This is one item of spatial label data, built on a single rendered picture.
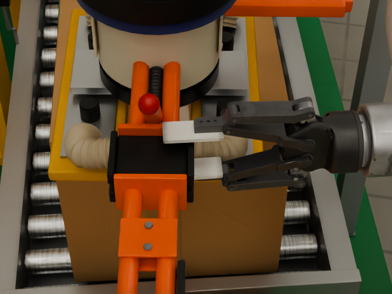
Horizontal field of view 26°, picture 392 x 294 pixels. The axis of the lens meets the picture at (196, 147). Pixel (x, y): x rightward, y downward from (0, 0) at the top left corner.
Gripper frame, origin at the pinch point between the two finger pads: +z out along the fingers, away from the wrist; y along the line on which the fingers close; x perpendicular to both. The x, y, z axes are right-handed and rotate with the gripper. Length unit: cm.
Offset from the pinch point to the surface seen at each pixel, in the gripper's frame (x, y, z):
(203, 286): 20, 59, -3
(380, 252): 68, 121, -57
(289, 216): 41, 67, -23
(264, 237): 27, 54, -15
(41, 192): 51, 66, 29
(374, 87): 75, 63, -48
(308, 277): 21, 59, -23
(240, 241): 27, 55, -11
